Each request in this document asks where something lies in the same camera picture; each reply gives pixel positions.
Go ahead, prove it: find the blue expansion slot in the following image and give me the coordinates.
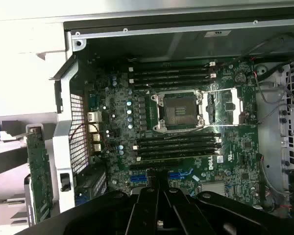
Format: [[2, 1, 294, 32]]
[[130, 172, 185, 182]]

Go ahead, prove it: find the silver chipset heatsink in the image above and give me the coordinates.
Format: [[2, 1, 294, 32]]
[[200, 182, 227, 196]]

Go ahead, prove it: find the black expansion slot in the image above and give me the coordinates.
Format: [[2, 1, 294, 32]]
[[129, 160, 180, 171]]

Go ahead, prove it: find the green motherboard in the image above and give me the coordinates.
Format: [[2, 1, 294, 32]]
[[84, 58, 262, 199]]

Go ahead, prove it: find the socket locking lever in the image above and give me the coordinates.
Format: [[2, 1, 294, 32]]
[[202, 122, 260, 128]]

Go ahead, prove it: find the CPU socket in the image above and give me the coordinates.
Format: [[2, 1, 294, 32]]
[[150, 89, 204, 134]]

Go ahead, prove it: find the silver ethernet port block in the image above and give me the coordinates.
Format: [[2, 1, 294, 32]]
[[87, 112, 102, 122]]

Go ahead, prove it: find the grey parts rack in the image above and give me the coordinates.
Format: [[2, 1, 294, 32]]
[[0, 112, 62, 235]]

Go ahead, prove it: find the black and silver PC case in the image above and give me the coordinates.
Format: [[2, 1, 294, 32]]
[[49, 16, 294, 221]]

